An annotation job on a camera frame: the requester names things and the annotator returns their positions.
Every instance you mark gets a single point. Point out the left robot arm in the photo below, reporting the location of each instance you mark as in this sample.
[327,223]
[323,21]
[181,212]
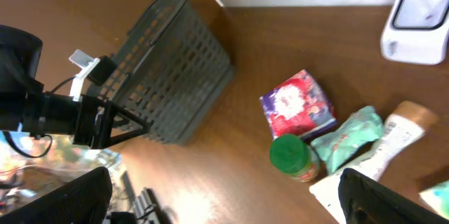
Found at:
[25,106]

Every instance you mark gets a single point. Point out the mint green wipes pack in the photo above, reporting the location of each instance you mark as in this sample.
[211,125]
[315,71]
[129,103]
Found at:
[337,147]

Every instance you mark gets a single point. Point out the white tube gold cap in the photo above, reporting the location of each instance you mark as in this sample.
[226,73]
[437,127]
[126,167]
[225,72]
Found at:
[407,124]

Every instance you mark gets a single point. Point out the red purple pad pack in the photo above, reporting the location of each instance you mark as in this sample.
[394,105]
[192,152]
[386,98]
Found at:
[298,106]

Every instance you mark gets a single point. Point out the white barcode scanner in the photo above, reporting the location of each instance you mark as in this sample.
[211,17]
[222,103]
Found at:
[416,32]

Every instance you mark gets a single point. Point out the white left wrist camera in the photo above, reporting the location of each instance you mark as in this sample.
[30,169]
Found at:
[96,70]

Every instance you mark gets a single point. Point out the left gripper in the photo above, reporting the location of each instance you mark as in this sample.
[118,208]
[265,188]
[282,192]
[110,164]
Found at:
[101,124]

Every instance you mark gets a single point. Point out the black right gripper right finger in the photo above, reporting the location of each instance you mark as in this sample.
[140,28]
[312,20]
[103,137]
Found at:
[365,201]

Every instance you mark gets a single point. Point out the green lid jar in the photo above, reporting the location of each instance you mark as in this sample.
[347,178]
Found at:
[293,157]

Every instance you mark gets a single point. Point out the green Kleenex tissue pack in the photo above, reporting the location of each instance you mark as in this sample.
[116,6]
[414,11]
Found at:
[437,197]

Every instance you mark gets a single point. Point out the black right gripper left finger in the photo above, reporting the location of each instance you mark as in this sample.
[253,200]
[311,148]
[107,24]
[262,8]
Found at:
[84,200]

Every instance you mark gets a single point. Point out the grey plastic mesh basket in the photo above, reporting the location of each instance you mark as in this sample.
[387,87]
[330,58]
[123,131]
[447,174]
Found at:
[170,71]

